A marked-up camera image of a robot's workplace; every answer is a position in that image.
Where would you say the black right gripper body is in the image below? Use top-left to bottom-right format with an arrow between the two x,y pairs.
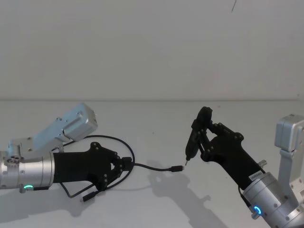
200,134 -> 266,190

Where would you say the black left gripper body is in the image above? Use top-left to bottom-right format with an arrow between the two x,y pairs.
53,142 -> 120,191

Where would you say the black pen-shaped tool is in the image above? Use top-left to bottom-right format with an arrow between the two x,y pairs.
184,106 -> 214,166

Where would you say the black cable with plugs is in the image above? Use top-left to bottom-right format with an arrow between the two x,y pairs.
58,134 -> 185,203

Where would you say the white table cloth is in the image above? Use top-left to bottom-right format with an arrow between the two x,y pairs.
0,99 -> 304,228

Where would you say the plain pale wall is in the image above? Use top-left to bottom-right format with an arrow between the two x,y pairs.
0,0 -> 304,102

